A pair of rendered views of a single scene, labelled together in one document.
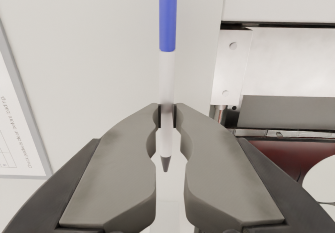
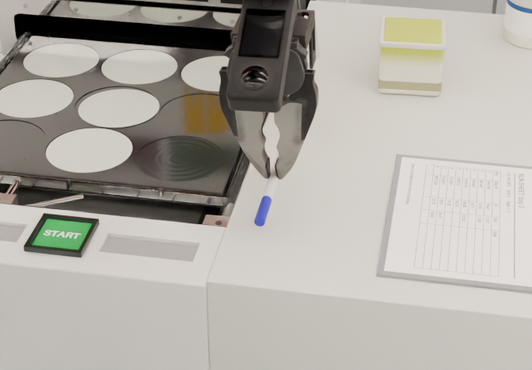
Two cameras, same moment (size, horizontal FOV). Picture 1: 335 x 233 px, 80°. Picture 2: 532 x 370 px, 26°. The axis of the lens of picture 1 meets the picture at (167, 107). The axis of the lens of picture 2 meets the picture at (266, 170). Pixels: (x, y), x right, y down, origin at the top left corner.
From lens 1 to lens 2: 101 cm
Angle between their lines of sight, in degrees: 31
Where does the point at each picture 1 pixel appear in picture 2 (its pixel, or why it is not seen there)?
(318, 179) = (113, 151)
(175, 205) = not seen: hidden behind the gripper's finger
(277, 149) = (162, 181)
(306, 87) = not seen: hidden behind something
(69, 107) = (356, 196)
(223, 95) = (221, 222)
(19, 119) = (401, 191)
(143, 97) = (293, 196)
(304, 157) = (131, 171)
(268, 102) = not seen: hidden behind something
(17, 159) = (422, 169)
